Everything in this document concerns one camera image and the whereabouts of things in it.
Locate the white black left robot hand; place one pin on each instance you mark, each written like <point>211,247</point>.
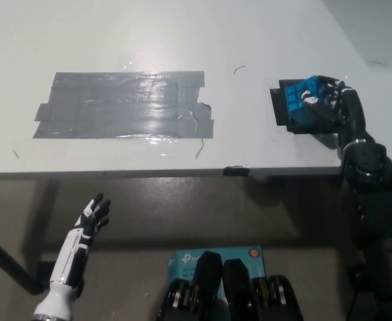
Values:
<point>74,250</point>

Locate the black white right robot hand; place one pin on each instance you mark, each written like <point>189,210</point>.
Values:
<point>350,110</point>

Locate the blue rubik's cube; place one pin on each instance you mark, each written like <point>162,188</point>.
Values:
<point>298,103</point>

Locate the black table leg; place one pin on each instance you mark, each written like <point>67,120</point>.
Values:
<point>10,264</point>

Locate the black tape square marking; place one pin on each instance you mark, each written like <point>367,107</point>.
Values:
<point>278,107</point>

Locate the teal router cardboard box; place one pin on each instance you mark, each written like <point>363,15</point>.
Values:
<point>182,262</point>

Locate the grey duct tape patch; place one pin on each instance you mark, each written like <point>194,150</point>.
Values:
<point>122,105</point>

